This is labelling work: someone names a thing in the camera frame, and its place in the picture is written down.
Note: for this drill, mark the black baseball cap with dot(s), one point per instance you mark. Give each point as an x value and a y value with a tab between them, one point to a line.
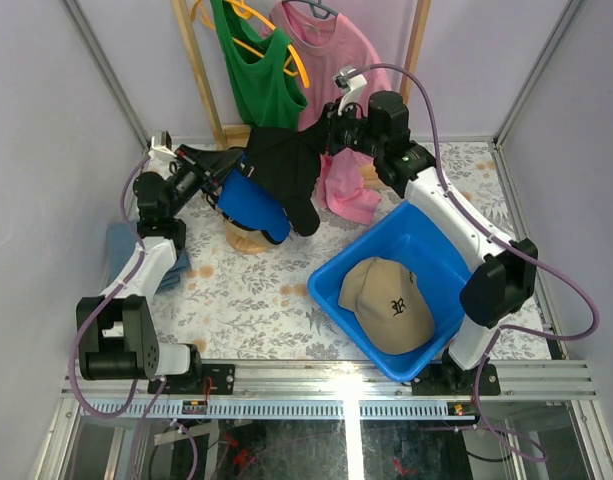
254	211

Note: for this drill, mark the pink t-shirt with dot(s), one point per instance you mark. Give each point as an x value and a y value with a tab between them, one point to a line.
325	46

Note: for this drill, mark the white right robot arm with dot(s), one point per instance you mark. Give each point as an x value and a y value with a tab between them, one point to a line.
473	276

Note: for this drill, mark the green tank top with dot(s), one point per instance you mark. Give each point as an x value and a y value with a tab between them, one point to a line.
265	91

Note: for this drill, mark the wooden clothes rack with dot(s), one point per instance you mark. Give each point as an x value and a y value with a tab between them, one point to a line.
398	30

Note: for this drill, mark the aluminium mounting rail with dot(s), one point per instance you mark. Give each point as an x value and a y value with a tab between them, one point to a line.
266	389

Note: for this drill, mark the blue plastic bin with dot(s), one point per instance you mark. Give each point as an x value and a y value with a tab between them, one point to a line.
409	237

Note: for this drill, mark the blue baseball cap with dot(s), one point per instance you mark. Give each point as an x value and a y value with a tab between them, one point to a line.
238	179

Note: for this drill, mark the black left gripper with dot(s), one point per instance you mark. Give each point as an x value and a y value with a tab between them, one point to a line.
196	167

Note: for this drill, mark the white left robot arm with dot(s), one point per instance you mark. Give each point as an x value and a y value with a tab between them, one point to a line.
116	337

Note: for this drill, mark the wooden hat stand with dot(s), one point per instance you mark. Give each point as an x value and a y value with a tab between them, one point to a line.
254	246

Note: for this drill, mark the folded blue denim cloth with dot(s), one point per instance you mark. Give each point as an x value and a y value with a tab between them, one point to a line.
120	243

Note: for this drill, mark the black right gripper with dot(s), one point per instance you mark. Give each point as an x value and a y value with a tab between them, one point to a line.
324	136

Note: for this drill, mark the grey clothes hanger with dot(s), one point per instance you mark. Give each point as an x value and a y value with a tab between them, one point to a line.
317	8

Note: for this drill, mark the beige baseball cap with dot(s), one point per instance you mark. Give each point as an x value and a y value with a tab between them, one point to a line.
239	232

